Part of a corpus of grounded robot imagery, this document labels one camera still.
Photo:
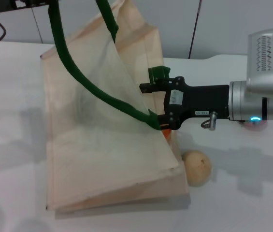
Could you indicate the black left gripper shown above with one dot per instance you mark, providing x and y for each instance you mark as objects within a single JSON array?
[{"x": 3, "y": 4}]

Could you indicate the beige round toy fruit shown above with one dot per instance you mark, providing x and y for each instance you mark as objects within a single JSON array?
[{"x": 196, "y": 168}]

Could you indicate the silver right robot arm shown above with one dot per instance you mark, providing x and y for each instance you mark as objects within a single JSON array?
[{"x": 254, "y": 104}]

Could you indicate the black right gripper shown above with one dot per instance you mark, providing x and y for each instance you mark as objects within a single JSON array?
[{"x": 199, "y": 101}]

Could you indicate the silver vented wrist camera box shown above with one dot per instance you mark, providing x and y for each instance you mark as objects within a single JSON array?
[{"x": 265, "y": 55}]

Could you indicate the pink toy peach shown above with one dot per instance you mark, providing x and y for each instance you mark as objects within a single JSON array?
[{"x": 257, "y": 126}]

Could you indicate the orange toy fruit with stem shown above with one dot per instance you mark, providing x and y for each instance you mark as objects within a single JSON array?
[{"x": 167, "y": 134}]

